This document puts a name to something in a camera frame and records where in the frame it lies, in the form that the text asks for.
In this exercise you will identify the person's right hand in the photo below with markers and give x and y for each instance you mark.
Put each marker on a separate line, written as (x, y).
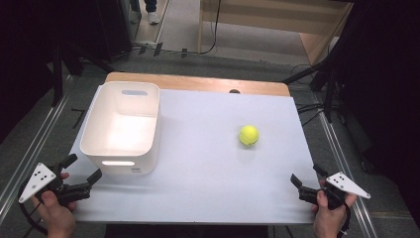
(328, 221)

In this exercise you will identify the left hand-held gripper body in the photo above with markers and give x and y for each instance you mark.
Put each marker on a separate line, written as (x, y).
(38, 180)

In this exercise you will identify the yellow tennis ball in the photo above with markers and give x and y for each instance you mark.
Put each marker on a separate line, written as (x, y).
(248, 135)

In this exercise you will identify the black tripod stand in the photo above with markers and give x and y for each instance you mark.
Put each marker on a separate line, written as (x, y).
(59, 72)
(327, 82)

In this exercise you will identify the white plastic storage bin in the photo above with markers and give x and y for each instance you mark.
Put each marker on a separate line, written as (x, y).
(122, 132)

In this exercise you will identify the person's left hand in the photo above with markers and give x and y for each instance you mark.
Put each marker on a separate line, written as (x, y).
(59, 221)

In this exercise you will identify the wooden table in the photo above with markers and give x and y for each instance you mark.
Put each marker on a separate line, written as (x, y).
(198, 82)

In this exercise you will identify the light wooden desk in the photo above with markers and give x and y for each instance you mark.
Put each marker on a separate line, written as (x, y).
(264, 20)

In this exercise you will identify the metal floor rail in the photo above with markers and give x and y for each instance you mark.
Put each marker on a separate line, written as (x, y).
(343, 158)
(36, 148)

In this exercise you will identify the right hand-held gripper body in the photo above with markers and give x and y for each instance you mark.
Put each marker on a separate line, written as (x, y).
(346, 185)

